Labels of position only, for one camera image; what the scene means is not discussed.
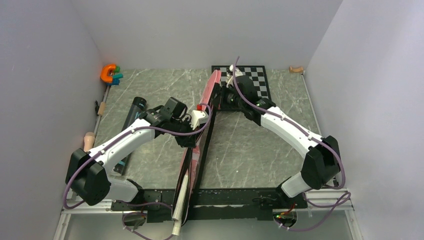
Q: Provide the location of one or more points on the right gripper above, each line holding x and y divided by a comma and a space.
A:
219, 101

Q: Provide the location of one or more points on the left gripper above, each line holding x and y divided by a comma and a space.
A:
187, 141

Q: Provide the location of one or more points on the pink racket bag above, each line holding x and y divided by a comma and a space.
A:
193, 157

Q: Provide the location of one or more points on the pink badminton racket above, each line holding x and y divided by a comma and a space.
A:
178, 208
176, 230

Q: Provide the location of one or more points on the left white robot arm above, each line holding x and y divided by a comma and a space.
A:
88, 173

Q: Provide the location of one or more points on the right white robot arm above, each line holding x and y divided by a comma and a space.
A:
321, 155

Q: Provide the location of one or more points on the black white chessboard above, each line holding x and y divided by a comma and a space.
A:
258, 79

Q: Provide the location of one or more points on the small wooden object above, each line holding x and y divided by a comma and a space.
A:
297, 70

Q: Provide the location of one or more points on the teal blue toy blocks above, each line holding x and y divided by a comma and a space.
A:
116, 79

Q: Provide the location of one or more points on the wooden rolling pin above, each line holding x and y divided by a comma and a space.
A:
89, 140

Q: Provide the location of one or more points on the orange C-shaped toy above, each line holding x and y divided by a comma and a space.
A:
108, 72

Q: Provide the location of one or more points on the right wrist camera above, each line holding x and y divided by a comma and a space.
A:
232, 73

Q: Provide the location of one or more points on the black front rail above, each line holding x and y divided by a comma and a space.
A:
215, 204

